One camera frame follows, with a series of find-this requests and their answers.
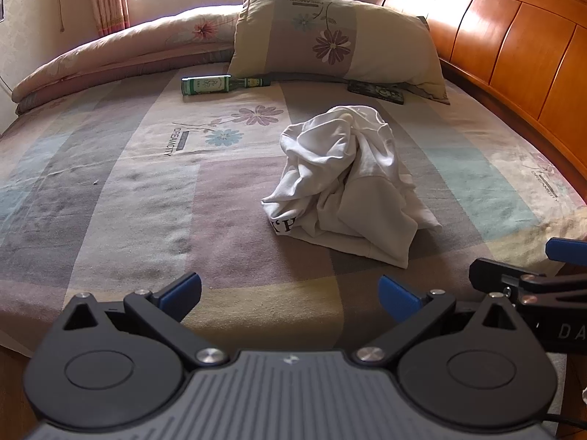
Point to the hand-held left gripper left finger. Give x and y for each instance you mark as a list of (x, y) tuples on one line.
[(179, 293)]

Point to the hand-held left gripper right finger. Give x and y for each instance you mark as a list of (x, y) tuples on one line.
[(399, 298)]

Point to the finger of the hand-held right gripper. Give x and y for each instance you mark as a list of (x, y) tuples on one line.
[(566, 250), (490, 271)]

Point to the white t-shirt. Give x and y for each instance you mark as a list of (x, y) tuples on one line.
[(348, 183)]

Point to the black panda print phone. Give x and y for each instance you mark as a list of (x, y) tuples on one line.
[(376, 91)]

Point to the green glass bottle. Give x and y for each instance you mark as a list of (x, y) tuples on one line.
[(206, 85)]

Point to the wooden headboard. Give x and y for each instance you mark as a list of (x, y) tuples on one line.
[(504, 46)]

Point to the folded pink floral quilt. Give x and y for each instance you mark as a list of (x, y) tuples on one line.
[(114, 50)]

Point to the floral patchwork pillow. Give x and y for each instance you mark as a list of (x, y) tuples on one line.
[(330, 36)]

